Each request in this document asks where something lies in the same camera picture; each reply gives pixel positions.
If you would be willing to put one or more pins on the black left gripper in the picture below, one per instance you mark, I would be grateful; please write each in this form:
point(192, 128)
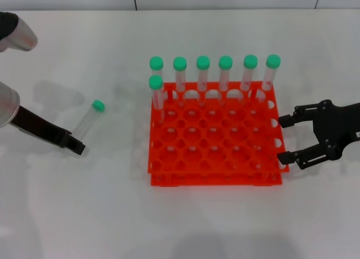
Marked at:
point(39, 127)

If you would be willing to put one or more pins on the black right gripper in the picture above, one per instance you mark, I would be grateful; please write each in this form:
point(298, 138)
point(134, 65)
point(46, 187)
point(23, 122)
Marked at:
point(334, 127)

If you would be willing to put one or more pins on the clear test tube green cap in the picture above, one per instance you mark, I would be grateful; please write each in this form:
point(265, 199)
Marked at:
point(180, 63)
point(156, 63)
point(155, 82)
point(225, 62)
point(98, 105)
point(203, 62)
point(250, 61)
point(273, 61)

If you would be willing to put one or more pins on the orange plastic test tube rack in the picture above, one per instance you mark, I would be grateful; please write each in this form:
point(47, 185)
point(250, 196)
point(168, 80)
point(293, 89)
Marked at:
point(222, 121)

